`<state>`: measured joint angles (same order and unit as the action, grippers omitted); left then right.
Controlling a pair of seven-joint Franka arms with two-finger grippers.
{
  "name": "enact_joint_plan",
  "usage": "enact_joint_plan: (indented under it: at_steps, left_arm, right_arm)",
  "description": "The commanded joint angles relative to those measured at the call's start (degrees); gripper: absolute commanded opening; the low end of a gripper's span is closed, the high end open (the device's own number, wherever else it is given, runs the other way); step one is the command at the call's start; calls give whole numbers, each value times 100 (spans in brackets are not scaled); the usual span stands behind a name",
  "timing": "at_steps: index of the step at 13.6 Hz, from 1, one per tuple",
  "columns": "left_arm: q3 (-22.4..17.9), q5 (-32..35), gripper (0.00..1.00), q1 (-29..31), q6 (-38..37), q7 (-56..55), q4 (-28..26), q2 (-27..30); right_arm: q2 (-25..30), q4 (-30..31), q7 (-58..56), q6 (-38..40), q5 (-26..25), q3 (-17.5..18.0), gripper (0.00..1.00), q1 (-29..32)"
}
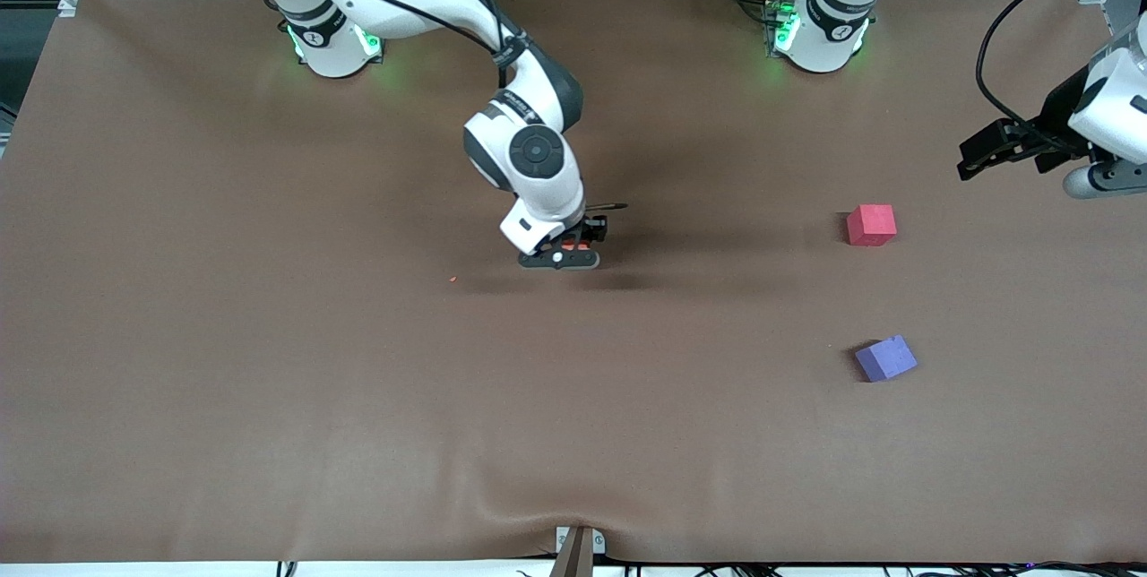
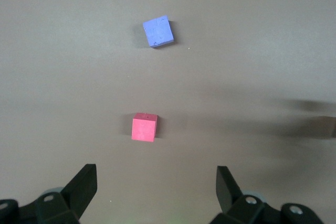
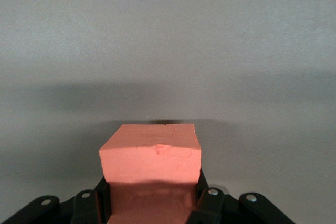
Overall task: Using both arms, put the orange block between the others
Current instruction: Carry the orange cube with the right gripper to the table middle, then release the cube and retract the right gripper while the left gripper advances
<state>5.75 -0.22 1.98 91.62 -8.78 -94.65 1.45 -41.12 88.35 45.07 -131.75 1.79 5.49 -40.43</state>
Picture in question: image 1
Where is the red foam block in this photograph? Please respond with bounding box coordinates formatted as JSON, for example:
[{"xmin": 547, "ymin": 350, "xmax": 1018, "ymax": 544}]
[{"xmin": 846, "ymin": 204, "xmax": 897, "ymax": 247}]

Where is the brown table mat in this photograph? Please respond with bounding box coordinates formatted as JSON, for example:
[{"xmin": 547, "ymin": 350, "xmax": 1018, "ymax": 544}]
[{"xmin": 0, "ymin": 0, "xmax": 1147, "ymax": 565}]

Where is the purple foam block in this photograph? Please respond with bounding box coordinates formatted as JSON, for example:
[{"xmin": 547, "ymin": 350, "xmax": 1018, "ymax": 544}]
[{"xmin": 854, "ymin": 334, "xmax": 918, "ymax": 383}]

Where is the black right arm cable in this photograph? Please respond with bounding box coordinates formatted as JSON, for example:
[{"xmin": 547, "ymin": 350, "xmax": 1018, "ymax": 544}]
[{"xmin": 269, "ymin": 0, "xmax": 628, "ymax": 211}]

